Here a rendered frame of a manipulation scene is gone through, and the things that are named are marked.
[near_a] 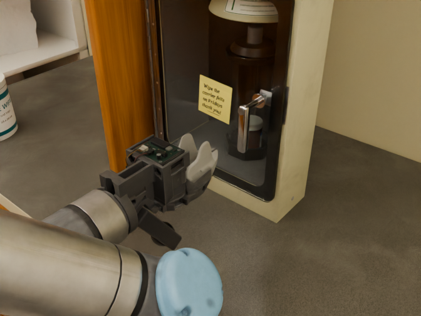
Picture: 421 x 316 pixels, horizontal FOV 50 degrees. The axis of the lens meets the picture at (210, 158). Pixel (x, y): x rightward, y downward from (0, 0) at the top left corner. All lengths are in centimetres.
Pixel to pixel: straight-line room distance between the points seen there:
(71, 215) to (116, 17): 49
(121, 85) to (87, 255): 62
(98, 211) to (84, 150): 62
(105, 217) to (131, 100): 49
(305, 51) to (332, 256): 37
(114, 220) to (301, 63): 39
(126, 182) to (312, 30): 39
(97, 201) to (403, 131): 83
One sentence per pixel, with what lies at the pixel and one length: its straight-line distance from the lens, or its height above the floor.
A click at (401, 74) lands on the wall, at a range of 114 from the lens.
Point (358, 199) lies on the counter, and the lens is 101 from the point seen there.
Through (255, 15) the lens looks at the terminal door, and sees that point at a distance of 73.
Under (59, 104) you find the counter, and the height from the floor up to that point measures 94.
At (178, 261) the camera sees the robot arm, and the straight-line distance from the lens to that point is 41.
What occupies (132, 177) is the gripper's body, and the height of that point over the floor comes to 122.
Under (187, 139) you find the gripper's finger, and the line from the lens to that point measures 68.
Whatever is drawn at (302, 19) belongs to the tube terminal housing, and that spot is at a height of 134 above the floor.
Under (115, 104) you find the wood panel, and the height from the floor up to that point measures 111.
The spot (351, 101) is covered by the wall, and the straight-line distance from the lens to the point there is 121.
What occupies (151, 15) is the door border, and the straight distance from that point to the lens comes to 89.
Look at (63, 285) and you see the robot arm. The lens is 37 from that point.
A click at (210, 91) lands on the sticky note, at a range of 84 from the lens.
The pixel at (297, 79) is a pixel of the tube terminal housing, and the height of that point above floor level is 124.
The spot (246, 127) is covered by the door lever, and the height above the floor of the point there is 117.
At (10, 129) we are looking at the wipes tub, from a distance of 127.
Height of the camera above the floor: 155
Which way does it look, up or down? 34 degrees down
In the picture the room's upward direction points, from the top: straight up
